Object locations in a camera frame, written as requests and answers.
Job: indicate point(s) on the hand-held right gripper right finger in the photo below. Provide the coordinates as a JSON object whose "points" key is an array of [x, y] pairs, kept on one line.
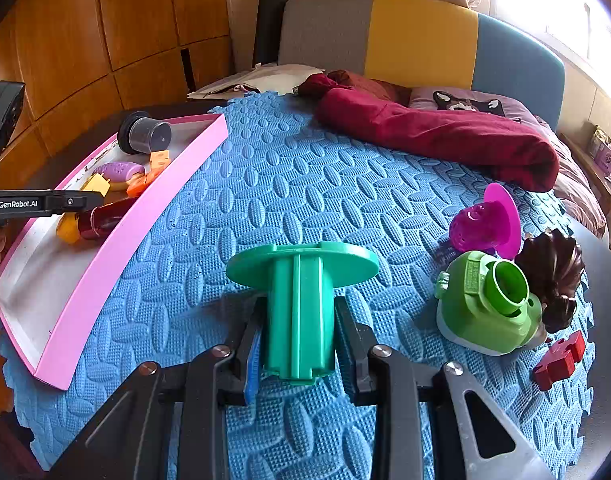
{"points": [[348, 350]]}

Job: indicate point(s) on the red plastic toy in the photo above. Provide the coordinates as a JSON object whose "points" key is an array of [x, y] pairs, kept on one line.
{"points": [[105, 216]]}

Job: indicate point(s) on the yellow plastic toy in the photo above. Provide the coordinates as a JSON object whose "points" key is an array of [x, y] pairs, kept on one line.
{"points": [[97, 186]]}

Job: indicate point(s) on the pink tray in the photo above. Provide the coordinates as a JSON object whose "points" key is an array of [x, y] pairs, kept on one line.
{"points": [[35, 280]]}

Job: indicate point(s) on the pink bed sheet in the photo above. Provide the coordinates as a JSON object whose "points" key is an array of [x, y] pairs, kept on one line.
{"points": [[575, 190]]}

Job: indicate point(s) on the wooden bedside shelf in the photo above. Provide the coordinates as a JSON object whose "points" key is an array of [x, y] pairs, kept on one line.
{"points": [[605, 190]]}

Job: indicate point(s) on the green white plastic toy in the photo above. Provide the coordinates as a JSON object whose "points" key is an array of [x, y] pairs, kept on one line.
{"points": [[490, 305]]}

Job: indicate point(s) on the maroon blanket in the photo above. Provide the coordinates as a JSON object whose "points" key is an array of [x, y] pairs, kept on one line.
{"points": [[435, 125]]}

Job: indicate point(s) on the green plastic spool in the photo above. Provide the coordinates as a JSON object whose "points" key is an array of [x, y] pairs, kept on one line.
{"points": [[298, 310]]}

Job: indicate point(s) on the orange cube block piece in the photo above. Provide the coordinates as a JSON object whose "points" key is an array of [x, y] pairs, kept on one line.
{"points": [[160, 158]]}

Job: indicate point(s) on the purple oval toy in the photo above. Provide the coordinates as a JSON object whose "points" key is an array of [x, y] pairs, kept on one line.
{"points": [[117, 170]]}

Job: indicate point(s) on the blue foam mat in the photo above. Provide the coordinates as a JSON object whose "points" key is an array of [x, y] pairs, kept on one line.
{"points": [[295, 185]]}

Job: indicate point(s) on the brown ridged toy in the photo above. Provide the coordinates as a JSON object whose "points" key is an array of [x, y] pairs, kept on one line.
{"points": [[555, 270]]}

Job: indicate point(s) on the black and grey cup toy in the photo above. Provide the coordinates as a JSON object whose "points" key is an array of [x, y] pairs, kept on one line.
{"points": [[145, 135]]}

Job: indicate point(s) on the window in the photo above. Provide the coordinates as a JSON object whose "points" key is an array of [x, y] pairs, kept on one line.
{"points": [[550, 0]]}

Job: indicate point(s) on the beige cloth bag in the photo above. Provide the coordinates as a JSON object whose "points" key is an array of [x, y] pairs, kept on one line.
{"points": [[265, 80]]}

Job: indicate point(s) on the grey yellow blue headboard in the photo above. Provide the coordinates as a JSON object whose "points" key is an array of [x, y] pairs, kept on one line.
{"points": [[415, 35]]}

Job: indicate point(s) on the red plastic block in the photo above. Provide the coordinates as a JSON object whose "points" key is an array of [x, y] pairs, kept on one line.
{"points": [[560, 360]]}

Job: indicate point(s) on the black rolled mat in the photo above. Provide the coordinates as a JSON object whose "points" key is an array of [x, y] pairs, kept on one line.
{"points": [[270, 20]]}

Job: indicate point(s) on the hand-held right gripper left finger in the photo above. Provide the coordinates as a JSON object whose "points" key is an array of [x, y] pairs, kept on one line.
{"points": [[255, 360]]}

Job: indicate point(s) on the wooden wardrobe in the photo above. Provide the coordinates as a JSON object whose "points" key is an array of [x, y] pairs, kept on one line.
{"points": [[135, 10]]}

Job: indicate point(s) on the pink box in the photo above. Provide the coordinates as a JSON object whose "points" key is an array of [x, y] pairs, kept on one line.
{"points": [[608, 157]]}

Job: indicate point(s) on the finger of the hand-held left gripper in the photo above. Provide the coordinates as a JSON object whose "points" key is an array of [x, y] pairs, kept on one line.
{"points": [[85, 201]]}

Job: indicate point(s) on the purple cat pillow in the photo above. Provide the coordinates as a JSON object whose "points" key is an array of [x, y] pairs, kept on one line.
{"points": [[465, 100]]}

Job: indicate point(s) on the magenta plastic toy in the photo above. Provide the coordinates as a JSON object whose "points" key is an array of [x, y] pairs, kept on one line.
{"points": [[490, 225]]}

